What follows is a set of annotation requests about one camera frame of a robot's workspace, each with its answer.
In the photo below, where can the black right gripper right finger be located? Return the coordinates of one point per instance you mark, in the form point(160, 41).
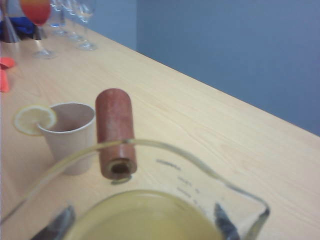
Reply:
point(226, 225)

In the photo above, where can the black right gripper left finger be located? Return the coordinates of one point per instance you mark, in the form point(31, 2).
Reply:
point(58, 222)

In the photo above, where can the beige paper cup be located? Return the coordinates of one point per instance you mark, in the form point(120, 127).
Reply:
point(67, 140)

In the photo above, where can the lemon slice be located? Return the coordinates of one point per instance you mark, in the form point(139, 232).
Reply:
point(30, 120)

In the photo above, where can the red plastic object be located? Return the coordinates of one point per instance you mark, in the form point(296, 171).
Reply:
point(6, 72)

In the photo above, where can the silver metal cone jigger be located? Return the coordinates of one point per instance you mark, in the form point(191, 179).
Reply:
point(8, 30)
point(39, 33)

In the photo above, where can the blue cloth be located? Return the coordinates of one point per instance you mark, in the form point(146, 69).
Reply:
point(23, 27)

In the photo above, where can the empty clear wine glass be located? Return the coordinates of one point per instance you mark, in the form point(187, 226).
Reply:
point(73, 20)
point(87, 25)
point(58, 15)

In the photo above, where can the wine glass with red drink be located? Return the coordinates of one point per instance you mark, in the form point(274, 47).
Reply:
point(37, 15)

